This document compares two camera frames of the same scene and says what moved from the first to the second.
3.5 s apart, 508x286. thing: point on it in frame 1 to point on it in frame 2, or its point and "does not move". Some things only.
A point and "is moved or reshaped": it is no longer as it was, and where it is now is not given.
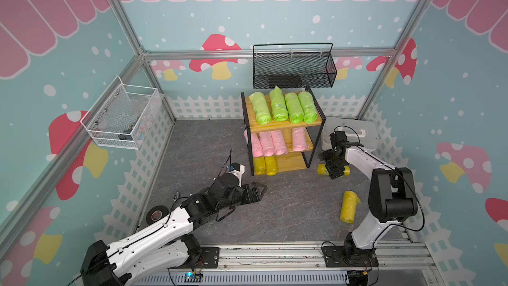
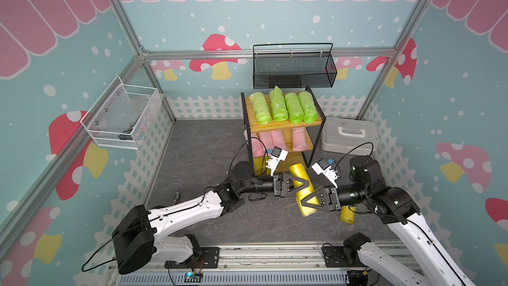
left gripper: (256, 197) to (282, 192)
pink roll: (299, 139) does not move
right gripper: (333, 173) to (331, 195)
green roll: (295, 110) does not move
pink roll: (267, 144) does not move
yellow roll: (322, 169) is moved or reshaped
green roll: (309, 114) does not move
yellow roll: (259, 165) does not move
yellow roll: (348, 209) does not move
